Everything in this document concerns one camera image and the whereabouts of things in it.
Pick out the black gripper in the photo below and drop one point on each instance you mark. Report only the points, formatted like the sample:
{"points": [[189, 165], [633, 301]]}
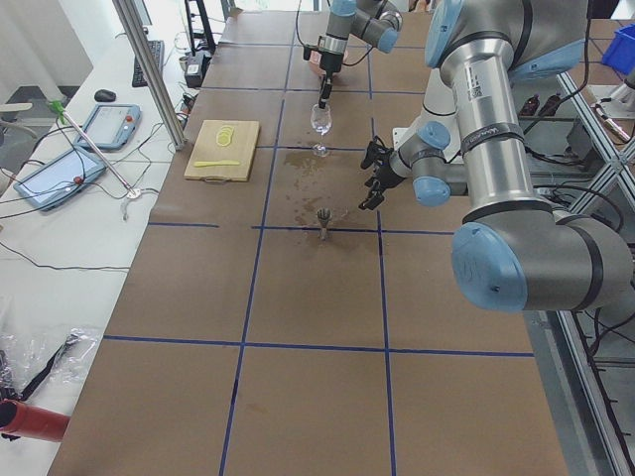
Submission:
{"points": [[329, 63], [382, 171]]}

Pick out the steel double jigger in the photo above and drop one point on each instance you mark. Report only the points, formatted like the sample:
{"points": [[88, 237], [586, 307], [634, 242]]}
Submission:
{"points": [[323, 216]]}

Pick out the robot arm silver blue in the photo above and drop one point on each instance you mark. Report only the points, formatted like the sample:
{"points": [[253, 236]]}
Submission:
{"points": [[376, 23], [514, 251]]}

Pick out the clear wine glass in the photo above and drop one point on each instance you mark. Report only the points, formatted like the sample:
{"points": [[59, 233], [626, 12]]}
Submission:
{"points": [[321, 122]]}

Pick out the pink bowl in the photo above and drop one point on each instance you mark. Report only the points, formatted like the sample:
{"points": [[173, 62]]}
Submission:
{"points": [[319, 72]]}

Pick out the yellow plastic knife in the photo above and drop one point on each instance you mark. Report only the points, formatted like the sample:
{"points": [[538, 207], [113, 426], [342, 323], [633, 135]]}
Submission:
{"points": [[221, 163]]}

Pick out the black box device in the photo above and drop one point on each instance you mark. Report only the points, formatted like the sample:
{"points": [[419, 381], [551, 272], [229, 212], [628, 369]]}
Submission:
{"points": [[196, 65]]}

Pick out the bamboo cutting board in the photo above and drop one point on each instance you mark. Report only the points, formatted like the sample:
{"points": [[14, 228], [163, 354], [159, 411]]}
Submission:
{"points": [[242, 148]]}

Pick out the far teach pendant tablet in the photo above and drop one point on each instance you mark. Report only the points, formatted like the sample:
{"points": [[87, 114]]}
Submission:
{"points": [[110, 126]]}

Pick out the teach pendant tablet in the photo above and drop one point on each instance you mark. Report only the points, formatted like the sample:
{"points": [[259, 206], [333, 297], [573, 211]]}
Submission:
{"points": [[60, 179], [110, 126]]}

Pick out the black computer mouse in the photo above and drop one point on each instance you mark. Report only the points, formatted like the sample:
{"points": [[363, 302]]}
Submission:
{"points": [[105, 95]]}

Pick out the metal rod green tip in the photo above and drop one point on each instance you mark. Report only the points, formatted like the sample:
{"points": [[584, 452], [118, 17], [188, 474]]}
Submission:
{"points": [[132, 191]]}

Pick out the blue storage bin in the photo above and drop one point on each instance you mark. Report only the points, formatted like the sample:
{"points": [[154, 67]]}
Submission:
{"points": [[620, 54]]}

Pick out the near teach pendant tablet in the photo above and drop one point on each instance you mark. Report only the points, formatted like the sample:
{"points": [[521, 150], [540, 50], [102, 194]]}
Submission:
{"points": [[60, 179]]}

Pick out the clear plastic bag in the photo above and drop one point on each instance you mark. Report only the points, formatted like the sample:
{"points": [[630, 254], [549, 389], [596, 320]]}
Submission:
{"points": [[47, 355]]}

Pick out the red thermos bottle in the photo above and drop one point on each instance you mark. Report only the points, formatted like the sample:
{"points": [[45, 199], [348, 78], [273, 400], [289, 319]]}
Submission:
{"points": [[21, 420]]}

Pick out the aluminium frame post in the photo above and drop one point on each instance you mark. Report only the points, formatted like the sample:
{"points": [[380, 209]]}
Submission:
{"points": [[133, 28]]}

